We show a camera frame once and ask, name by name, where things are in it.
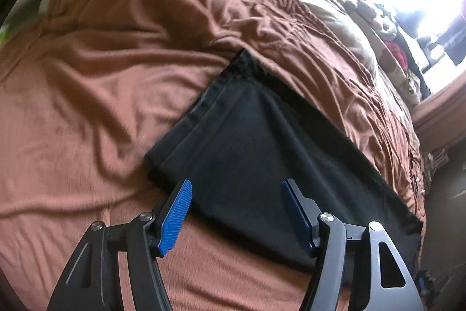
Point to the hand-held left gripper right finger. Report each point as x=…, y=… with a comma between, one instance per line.
x=295, y=209

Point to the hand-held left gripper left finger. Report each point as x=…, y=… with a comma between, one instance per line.
x=176, y=216

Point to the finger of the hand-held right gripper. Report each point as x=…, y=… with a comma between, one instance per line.
x=421, y=282

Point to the black pants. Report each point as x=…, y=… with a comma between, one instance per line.
x=255, y=150

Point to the striped bag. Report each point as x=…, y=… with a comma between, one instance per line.
x=437, y=165

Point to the brown bedsheet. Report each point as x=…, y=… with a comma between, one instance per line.
x=91, y=96

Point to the pile of clothes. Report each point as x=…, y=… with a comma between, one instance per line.
x=397, y=48

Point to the beige pillow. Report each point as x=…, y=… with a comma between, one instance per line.
x=320, y=8

